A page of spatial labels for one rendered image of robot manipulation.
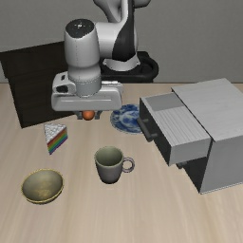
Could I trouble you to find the rainbow cake wedge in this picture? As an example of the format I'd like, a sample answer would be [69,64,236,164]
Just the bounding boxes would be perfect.
[43,122,69,156]

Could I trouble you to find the olive bowl with yellow rim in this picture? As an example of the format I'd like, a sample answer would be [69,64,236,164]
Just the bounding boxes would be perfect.
[21,168,65,205]

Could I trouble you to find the grey cabinet drawer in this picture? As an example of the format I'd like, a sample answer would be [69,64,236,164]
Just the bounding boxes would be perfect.
[137,91,213,167]

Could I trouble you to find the grey cabinet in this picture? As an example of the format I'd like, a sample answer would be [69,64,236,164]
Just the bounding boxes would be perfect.
[171,77,243,195]

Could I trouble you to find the blue and white plate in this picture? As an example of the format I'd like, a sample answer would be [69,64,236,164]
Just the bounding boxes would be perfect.
[109,103,144,135]

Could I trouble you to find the orange egg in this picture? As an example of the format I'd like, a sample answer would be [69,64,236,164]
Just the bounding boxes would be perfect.
[83,110,96,122]

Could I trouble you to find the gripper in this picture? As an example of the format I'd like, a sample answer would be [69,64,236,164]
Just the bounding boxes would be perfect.
[50,72,124,121]

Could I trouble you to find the olive green mug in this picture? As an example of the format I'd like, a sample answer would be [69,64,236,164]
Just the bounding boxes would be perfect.
[94,145,136,185]

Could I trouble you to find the dark slatted rack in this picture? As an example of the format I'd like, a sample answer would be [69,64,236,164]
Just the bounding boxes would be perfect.
[0,41,78,129]

